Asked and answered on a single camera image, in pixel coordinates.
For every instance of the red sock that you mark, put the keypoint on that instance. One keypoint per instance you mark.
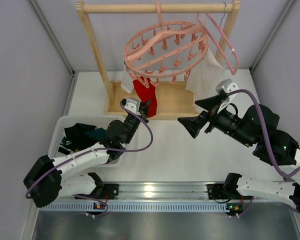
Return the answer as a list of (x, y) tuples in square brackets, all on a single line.
[(147, 94)]

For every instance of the white slotted cable duct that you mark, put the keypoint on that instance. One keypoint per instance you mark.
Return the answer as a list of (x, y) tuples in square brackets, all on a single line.
[(141, 206)]

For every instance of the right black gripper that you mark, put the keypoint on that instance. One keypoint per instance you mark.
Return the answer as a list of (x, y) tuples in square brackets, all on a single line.
[(209, 119)]

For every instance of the white plastic basket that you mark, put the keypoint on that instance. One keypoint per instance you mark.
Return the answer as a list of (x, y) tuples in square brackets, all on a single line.
[(57, 130)]

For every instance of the white cloth garment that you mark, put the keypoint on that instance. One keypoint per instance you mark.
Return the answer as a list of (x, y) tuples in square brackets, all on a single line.
[(204, 77)]

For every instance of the pink wire clothes hanger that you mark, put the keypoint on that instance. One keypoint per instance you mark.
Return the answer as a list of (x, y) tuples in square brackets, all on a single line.
[(225, 50)]

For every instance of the aluminium mounting rail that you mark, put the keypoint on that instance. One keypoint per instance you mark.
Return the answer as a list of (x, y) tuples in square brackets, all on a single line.
[(162, 191)]

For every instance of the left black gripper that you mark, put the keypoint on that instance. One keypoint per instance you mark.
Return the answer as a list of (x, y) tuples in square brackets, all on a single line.
[(141, 110)]

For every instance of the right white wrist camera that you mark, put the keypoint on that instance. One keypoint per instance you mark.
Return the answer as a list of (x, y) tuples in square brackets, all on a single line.
[(226, 86)]

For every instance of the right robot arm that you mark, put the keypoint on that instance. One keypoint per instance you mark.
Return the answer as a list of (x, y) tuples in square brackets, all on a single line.
[(258, 127)]

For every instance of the wooden clothes rack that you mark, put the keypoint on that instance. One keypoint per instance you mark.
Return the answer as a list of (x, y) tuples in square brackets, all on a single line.
[(173, 100)]

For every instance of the white sock with stripes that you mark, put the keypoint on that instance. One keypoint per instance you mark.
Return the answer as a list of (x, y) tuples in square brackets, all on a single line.
[(127, 83)]

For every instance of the black sock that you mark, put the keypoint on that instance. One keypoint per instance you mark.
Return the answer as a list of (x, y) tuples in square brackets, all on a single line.
[(77, 138)]

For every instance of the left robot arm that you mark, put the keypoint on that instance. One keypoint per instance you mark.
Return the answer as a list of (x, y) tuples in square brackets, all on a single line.
[(53, 178)]

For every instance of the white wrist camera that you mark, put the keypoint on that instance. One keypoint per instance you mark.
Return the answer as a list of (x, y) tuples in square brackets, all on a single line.
[(226, 86), (131, 105)]

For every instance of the pink round clip hanger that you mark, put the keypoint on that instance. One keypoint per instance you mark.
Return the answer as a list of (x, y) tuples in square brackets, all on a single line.
[(165, 50)]

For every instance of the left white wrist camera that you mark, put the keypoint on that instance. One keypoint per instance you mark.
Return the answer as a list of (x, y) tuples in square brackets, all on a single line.
[(131, 105)]

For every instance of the dark teal sock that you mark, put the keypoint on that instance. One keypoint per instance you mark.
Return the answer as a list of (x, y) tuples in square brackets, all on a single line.
[(97, 134)]

